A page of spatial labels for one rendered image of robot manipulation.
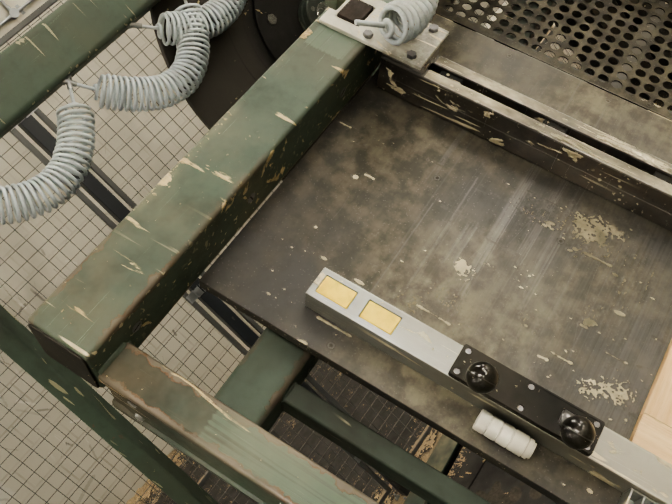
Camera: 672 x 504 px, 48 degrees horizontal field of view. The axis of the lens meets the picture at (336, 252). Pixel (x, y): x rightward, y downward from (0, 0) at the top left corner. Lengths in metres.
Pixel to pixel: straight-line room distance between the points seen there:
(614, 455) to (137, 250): 0.66
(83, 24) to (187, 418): 0.81
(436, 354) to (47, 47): 0.87
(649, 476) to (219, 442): 0.53
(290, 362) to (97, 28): 0.75
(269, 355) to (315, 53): 0.48
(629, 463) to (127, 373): 0.64
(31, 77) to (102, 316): 0.58
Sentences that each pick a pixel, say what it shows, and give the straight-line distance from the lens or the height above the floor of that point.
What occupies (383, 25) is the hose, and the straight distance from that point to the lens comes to 1.15.
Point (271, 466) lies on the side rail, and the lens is 0.93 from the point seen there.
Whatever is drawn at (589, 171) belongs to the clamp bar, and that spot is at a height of 1.46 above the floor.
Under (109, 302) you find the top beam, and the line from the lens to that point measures 0.98.
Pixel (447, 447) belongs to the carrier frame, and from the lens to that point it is 2.13.
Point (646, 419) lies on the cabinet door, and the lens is 1.09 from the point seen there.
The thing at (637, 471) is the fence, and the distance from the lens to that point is 1.03.
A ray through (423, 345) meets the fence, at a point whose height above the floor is 1.52.
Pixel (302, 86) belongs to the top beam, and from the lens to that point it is 1.18.
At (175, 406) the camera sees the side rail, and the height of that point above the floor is 1.70.
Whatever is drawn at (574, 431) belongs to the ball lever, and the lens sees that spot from 0.89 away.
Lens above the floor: 2.01
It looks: 19 degrees down
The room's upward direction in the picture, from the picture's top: 43 degrees counter-clockwise
